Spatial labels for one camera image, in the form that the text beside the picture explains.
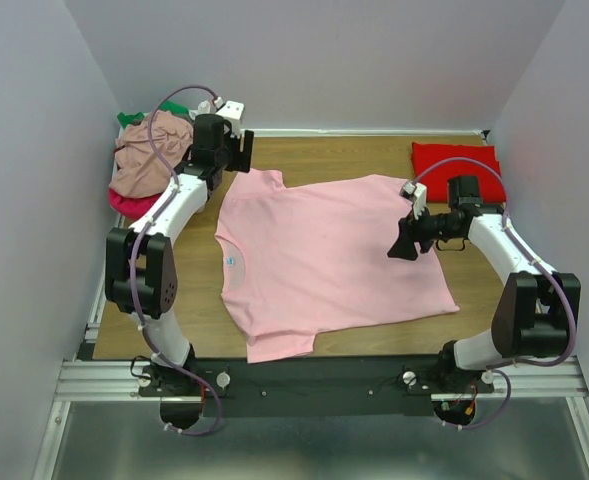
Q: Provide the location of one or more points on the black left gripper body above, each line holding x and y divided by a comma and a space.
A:
235, 157

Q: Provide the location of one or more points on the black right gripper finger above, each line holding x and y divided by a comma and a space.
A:
403, 248
406, 228

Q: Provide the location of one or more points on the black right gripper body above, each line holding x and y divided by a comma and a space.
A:
435, 227

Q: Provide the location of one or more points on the light pink t shirt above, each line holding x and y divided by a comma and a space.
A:
300, 261

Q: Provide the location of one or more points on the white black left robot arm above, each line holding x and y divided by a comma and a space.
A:
140, 272

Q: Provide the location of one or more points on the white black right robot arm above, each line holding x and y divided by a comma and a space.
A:
535, 322

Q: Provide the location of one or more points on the folded red t shirt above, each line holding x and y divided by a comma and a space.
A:
435, 164

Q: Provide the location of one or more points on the dusty pink t shirt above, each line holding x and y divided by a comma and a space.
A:
140, 173

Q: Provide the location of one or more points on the green t shirt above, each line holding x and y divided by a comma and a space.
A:
175, 109

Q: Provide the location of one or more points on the magenta t shirt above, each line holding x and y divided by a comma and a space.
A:
131, 208

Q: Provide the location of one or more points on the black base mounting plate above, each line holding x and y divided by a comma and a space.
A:
411, 385

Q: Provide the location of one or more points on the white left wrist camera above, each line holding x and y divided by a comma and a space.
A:
233, 112

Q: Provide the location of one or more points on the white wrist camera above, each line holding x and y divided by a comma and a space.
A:
233, 112
416, 194

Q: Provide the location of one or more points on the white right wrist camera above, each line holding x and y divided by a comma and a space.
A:
416, 194

